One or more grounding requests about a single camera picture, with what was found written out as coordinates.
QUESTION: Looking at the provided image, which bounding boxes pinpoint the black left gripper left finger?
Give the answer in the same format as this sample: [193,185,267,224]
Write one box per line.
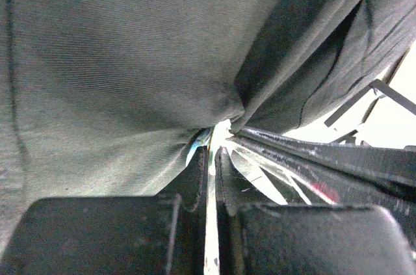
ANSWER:
[1,147,208,274]

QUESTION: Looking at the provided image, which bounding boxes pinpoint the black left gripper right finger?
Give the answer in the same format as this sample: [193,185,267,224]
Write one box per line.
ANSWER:
[215,148,415,274]

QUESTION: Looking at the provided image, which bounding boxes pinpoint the black button-up shirt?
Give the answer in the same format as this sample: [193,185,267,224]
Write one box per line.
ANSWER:
[1,0,415,246]

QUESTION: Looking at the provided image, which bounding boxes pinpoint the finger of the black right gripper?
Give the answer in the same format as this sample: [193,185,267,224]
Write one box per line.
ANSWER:
[227,136,415,205]
[235,127,415,187]

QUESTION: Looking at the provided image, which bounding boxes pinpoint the iridescent round brooch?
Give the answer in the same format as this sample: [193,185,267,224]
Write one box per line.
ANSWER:
[185,124,232,172]

